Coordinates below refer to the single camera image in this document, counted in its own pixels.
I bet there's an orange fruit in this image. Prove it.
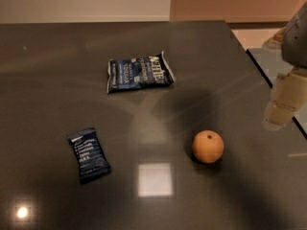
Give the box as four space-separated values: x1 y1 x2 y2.
192 130 224 164

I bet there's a dark blue rxbar wrapper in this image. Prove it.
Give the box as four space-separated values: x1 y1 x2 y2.
66 127 111 184

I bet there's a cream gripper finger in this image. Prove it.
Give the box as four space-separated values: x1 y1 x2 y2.
263 67 307 131

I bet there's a blue kettle chips bag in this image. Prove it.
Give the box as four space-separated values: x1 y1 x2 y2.
106 52 175 93

